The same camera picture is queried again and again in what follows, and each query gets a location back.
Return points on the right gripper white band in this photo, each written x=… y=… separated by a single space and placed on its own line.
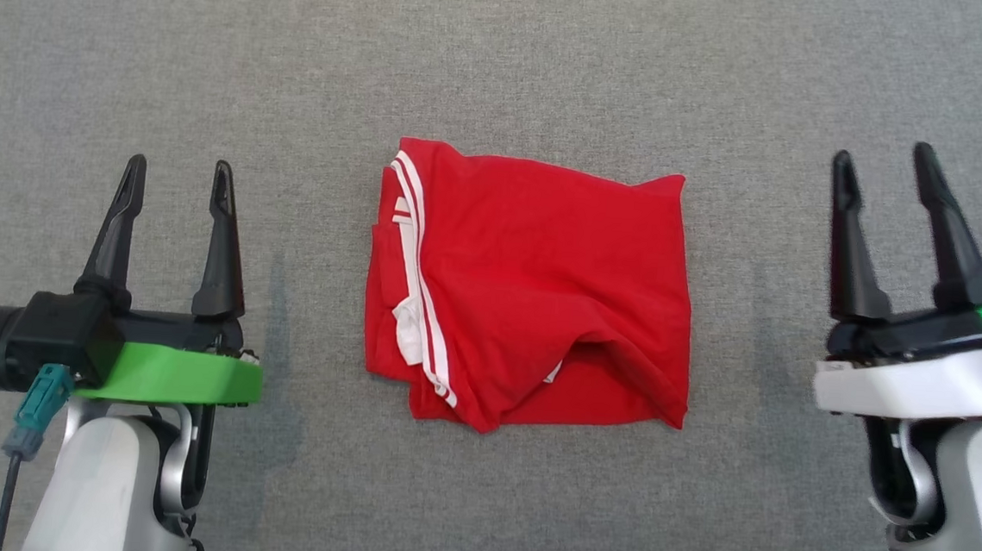
x=916 y=383

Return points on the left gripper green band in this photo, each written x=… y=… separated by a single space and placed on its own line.
x=181 y=375

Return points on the red jersey with white stripes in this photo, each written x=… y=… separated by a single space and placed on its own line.
x=542 y=288

